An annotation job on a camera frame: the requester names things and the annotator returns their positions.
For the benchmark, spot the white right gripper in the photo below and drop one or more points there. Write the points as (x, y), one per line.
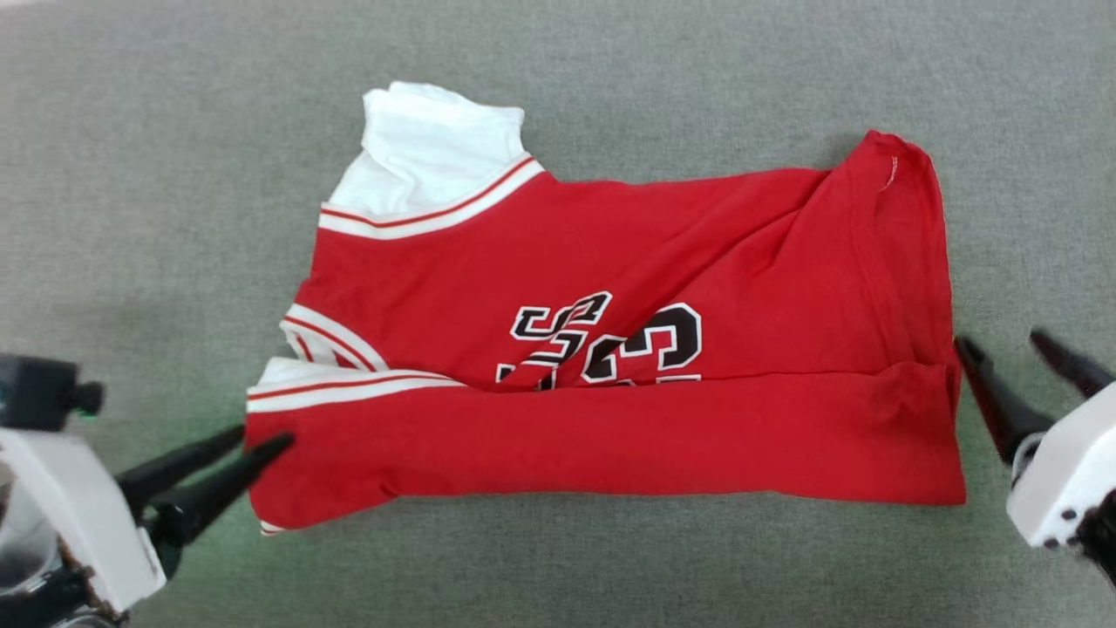
(1068, 475)

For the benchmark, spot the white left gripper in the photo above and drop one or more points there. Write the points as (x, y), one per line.
(78, 515)

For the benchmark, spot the red and white basketball jersey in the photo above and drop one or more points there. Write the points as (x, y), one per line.
(610, 349)

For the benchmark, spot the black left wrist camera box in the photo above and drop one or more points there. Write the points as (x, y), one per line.
(39, 392)

